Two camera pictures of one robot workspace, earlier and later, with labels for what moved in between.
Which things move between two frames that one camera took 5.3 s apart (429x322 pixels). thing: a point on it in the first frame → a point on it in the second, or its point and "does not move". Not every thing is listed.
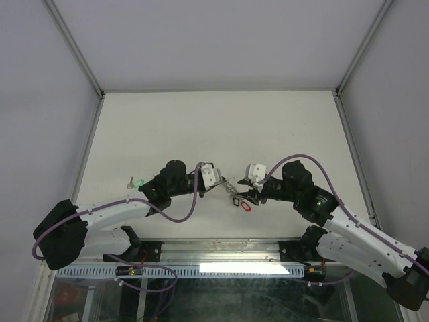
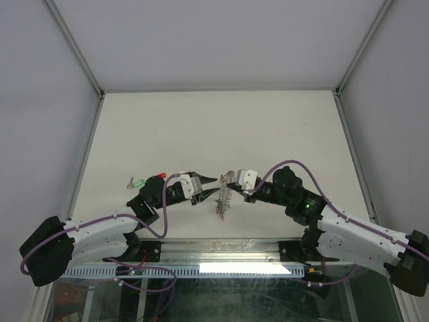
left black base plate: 148,251 does not move
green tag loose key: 135,184 does not move
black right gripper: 254,195 → 234,186
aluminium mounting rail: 220,251 does not move
